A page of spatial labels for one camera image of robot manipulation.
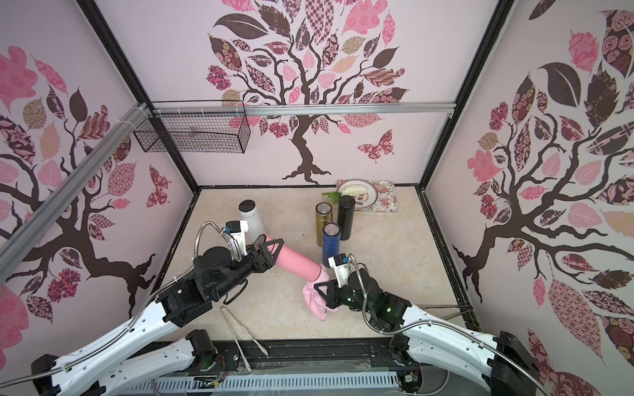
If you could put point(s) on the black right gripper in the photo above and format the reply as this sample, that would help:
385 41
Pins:
334 294

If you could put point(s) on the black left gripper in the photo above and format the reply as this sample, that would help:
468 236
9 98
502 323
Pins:
265 255

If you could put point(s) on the pink towel cloth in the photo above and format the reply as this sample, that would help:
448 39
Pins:
313 300

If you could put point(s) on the pink thermos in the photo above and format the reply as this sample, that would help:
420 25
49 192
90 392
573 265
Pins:
298 264

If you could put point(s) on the white thermos black lid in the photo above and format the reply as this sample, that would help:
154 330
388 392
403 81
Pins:
250 214

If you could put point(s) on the blue thermos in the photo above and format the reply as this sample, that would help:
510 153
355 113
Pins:
331 233

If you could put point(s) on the gold thermos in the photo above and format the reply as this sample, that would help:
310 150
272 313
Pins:
323 216

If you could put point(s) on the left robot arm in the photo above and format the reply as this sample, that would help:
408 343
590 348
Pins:
173 307

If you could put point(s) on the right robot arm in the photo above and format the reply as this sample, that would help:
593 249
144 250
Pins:
499 364

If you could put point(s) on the metal tongs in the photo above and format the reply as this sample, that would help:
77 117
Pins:
231 320

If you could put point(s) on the white round plate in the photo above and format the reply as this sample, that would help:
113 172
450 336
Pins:
364 201

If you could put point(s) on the toy napa cabbage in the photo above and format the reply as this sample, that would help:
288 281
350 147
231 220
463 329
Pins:
354 190

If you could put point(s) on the floral rectangular tray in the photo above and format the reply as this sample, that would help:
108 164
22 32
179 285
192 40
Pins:
387 198

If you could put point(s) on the horizontal aluminium back bar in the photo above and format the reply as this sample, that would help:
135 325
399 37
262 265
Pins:
310 110

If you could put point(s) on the diagonal aluminium left bar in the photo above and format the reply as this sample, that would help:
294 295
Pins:
14 252

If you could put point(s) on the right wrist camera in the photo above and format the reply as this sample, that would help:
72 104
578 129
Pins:
341 266

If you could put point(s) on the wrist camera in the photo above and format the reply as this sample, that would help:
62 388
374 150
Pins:
235 232
341 266

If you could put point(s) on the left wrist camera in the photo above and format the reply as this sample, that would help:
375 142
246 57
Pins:
235 232

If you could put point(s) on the white slotted cable duct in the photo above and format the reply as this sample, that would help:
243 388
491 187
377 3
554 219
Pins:
267 383

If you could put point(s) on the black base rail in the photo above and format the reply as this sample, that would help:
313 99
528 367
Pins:
285 357

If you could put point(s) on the black wire basket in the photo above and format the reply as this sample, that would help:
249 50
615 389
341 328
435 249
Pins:
213 126

